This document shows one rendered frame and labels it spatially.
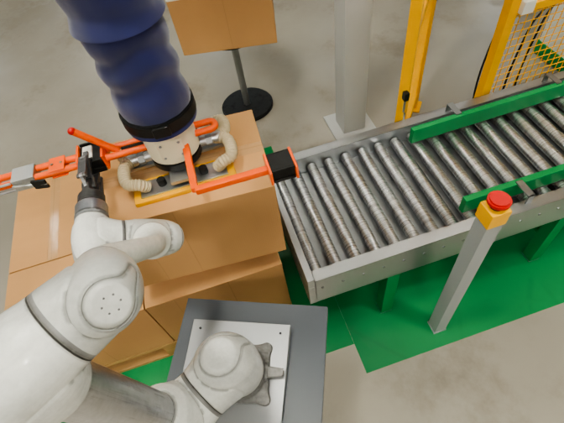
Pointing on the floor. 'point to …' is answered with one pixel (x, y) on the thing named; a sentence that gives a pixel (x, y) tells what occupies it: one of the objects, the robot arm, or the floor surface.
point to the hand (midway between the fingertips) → (91, 158)
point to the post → (467, 263)
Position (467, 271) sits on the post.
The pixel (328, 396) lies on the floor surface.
